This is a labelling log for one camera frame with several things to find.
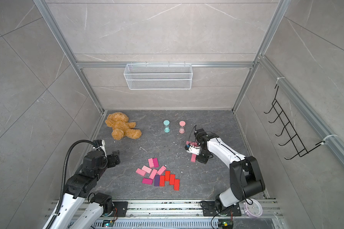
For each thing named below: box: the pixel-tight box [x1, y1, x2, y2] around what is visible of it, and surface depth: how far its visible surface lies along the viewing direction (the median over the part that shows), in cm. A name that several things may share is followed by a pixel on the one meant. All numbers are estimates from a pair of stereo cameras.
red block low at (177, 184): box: [173, 178, 181, 191], surface depth 83 cm
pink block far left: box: [135, 167, 147, 177], surface depth 87 cm
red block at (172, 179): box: [169, 174, 176, 186], surface depth 84 cm
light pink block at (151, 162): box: [147, 157, 155, 168], surface depth 92 cm
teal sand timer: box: [163, 119, 171, 134], surface depth 105 cm
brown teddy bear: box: [104, 111, 142, 141], surface depth 100 cm
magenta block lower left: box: [142, 177, 154, 186], surface depth 84 cm
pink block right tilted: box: [156, 165, 167, 176], surface depth 87 cm
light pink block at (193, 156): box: [191, 153, 197, 163], surface depth 93 cm
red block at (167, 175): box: [164, 170, 171, 182], surface depth 85 cm
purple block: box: [154, 175, 161, 187], surface depth 85 cm
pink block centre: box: [149, 168, 158, 180], surface depth 87 cm
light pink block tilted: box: [141, 165, 153, 174], surface depth 88 cm
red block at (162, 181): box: [159, 175, 165, 187], surface depth 84 cm
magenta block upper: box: [152, 157, 160, 168], surface depth 92 cm
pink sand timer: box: [178, 120, 186, 135], surface depth 106 cm
